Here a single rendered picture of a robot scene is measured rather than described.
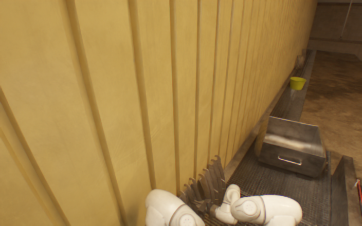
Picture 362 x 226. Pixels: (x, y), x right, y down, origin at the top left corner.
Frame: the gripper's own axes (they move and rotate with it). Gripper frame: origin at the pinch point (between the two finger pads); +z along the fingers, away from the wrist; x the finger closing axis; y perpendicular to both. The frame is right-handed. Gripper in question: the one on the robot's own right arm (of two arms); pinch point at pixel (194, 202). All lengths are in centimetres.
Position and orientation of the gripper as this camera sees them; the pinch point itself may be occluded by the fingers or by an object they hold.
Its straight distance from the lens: 171.2
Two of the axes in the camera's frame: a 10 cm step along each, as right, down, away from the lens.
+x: 5.9, -3.8, 7.1
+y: 1.9, 9.2, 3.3
